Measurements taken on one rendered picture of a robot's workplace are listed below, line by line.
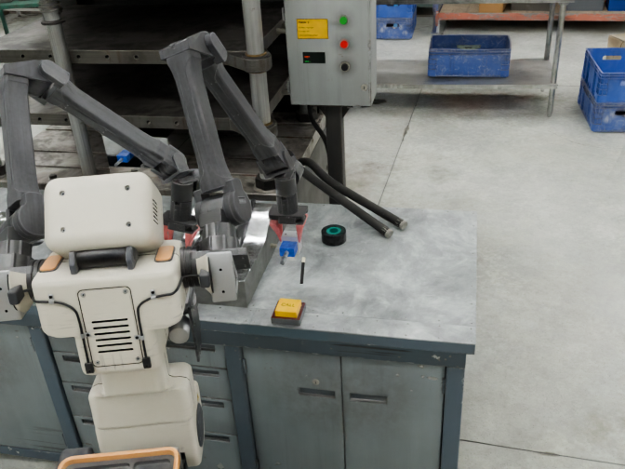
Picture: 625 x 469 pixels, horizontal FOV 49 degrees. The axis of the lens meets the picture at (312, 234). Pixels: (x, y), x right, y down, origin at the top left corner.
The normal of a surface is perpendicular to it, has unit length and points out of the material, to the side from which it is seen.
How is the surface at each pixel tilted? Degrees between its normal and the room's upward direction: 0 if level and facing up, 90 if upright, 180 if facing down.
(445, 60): 92
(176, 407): 82
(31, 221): 55
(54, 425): 90
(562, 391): 0
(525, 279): 0
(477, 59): 93
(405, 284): 0
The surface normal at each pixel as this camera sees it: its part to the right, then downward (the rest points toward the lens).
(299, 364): -0.21, 0.51
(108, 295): 0.07, 0.38
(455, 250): -0.05, -0.86
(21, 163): 0.65, -0.34
